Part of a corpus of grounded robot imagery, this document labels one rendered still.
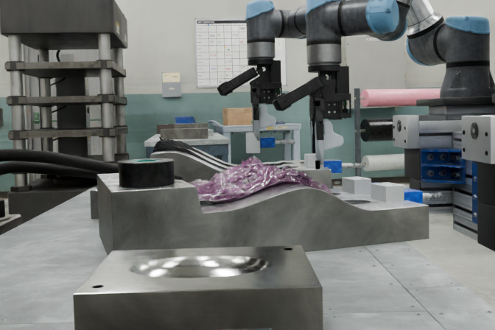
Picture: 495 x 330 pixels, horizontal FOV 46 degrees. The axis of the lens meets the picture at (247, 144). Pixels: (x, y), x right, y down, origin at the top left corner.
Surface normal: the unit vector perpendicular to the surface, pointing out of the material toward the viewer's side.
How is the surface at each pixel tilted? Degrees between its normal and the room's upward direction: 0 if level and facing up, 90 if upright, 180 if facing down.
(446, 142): 90
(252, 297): 90
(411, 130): 90
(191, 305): 90
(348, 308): 0
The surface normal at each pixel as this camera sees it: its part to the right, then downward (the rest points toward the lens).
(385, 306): -0.03, -1.00
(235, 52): 0.11, 0.05
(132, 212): 0.32, 0.04
